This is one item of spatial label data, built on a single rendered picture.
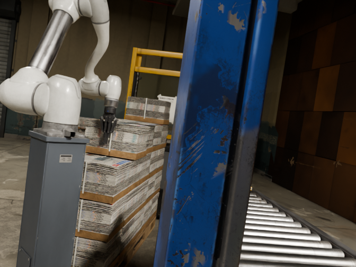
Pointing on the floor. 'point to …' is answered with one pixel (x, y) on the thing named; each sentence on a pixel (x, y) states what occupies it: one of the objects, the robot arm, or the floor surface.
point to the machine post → (215, 132)
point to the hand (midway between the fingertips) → (106, 138)
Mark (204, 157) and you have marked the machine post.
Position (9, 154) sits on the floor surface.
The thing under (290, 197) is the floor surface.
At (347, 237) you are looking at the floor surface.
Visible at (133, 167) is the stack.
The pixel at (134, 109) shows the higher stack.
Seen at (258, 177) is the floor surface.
